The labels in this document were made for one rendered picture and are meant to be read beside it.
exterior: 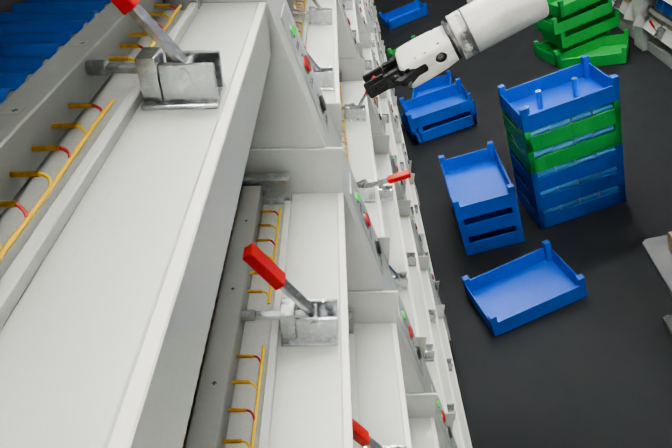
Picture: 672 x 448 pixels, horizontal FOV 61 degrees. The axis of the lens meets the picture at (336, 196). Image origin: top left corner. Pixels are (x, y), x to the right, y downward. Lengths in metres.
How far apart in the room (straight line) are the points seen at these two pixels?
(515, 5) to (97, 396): 0.94
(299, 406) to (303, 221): 0.19
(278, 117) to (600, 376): 1.33
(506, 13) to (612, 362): 1.03
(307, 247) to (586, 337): 1.35
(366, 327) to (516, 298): 1.23
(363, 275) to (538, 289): 1.30
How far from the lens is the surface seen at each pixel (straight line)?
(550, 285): 1.90
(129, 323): 0.19
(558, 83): 2.06
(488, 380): 1.71
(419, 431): 0.82
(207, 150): 0.27
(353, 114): 1.09
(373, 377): 0.63
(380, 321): 0.68
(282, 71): 0.50
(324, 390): 0.39
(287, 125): 0.53
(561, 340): 1.77
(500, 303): 1.87
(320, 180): 0.55
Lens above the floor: 1.39
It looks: 33 degrees down
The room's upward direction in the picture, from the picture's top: 23 degrees counter-clockwise
